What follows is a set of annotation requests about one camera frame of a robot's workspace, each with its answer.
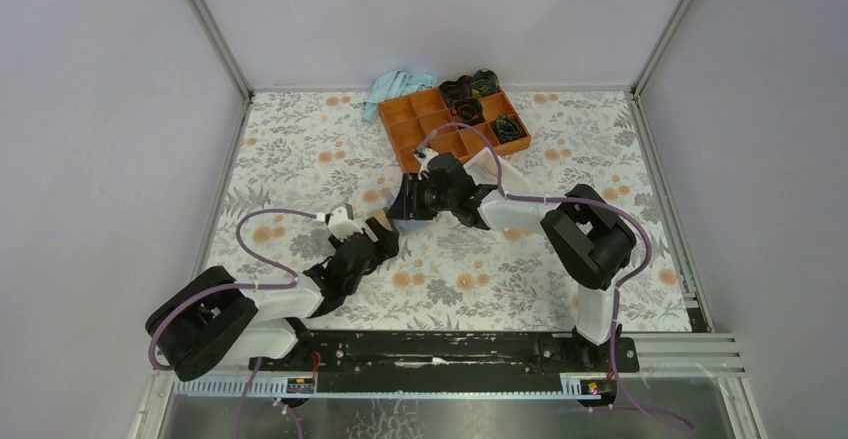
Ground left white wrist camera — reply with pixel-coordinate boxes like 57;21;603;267
325;203;364;241

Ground white card box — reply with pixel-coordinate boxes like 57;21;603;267
464;148;527;189

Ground light blue cloth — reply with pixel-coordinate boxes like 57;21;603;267
363;70;438;123

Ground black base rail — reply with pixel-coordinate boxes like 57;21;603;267
248;330;640;394

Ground orange compartment tray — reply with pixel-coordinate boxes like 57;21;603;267
378;88;532;173

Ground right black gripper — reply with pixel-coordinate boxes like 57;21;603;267
385;173;456;221

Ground dark rolled band top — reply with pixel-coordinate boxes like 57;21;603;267
438;75;473;109

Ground purple cable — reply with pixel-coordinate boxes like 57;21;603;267
146;207;329;372
413;122;698;436

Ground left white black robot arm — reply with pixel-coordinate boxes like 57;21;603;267
145;206;400;382

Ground dark rolled band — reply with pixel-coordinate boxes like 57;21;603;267
451;97;485;126
438;75;473;109
491;113;527;144

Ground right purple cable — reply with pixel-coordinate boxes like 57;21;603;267
413;122;698;436

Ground dark rolled band middle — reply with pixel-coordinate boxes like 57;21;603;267
451;97;485;126

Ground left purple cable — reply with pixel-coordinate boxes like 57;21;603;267
146;207;329;372

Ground dark rolled band corner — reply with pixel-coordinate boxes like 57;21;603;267
470;69;500;98

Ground beige card holder wallet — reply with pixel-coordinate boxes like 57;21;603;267
368;209;429;235

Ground dark rolled band right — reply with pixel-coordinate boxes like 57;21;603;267
491;113;527;144

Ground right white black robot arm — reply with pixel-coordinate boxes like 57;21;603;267
387;149;636;371

